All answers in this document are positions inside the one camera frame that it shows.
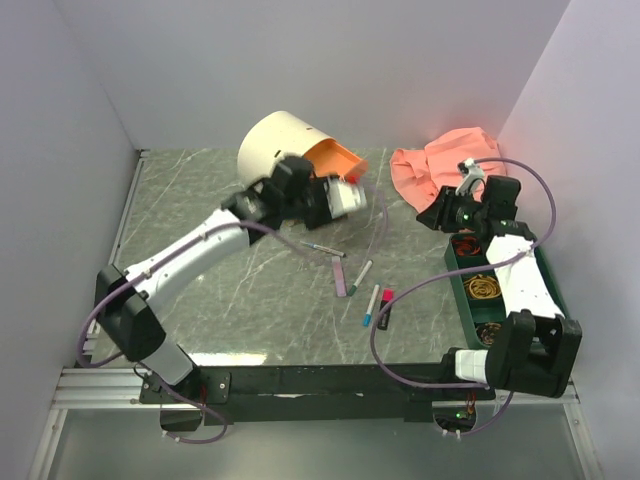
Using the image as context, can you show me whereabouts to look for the green compartment tray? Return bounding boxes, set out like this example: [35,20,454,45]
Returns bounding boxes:
[444,233,568,350]

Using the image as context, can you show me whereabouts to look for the blue capped marker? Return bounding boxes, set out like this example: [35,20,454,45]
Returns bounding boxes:
[363,283,381,327]

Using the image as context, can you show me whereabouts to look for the pink cloth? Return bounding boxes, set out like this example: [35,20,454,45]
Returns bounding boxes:
[390,127,501,213]

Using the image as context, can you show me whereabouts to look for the thin white pen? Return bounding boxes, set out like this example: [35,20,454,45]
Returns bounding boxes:
[300,241,347,258]

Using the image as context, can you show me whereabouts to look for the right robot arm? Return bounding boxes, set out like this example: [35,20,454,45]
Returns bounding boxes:
[416,172,582,398]

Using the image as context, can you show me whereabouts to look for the lilac correction tape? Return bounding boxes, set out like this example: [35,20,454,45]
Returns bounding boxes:
[332,256,347,298]

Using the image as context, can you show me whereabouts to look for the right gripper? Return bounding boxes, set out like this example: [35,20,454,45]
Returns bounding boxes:
[414,186,487,234]

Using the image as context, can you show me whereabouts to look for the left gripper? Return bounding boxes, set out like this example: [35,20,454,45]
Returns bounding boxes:
[284,174,349,231]

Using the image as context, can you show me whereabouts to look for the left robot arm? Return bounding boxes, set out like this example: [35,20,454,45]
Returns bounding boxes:
[94,156,358,402]

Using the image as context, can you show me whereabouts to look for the black base bar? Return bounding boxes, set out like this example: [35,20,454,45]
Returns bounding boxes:
[138,363,497,432]

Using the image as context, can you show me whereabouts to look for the orange rubber bands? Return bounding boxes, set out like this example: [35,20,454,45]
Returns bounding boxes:
[451,236,482,257]

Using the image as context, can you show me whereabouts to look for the round cream drawer cabinet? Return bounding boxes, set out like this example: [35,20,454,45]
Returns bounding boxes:
[237,111,368,186]

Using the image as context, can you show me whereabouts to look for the yellow rubber bands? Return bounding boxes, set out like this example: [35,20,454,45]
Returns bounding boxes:
[463,274,502,300]

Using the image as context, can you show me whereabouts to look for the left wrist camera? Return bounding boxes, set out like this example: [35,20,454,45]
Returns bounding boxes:
[326,178,367,219]

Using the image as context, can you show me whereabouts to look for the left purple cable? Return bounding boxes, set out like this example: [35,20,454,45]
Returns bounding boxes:
[74,182,390,445]

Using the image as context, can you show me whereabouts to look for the coiled band lower compartment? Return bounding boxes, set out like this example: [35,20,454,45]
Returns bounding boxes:
[476,322,502,346]

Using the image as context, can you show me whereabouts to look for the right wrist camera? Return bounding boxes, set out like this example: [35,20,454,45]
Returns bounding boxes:
[455,158,485,196]

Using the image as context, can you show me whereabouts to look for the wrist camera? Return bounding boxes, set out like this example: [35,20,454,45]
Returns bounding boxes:
[455,158,485,196]
[326,178,367,219]

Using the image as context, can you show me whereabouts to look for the green capped marker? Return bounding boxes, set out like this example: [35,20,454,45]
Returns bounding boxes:
[347,259,373,296]

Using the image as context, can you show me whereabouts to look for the pink highlighter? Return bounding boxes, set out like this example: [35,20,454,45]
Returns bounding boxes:
[376,288,394,331]

